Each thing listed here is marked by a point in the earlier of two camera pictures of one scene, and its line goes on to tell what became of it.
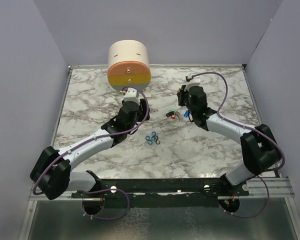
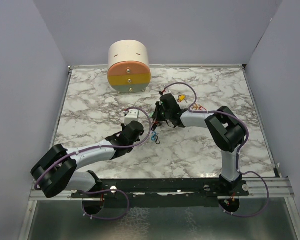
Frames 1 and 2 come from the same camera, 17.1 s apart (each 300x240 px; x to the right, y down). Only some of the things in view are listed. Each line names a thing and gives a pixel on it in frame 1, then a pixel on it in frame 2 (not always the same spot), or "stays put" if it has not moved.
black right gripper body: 191,109 to 160,115
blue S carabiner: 148,138 to 154,127
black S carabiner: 157,139 stays put
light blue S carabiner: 153,137 stays put
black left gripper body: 133,124 to 123,127
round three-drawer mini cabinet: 128,64 stays put
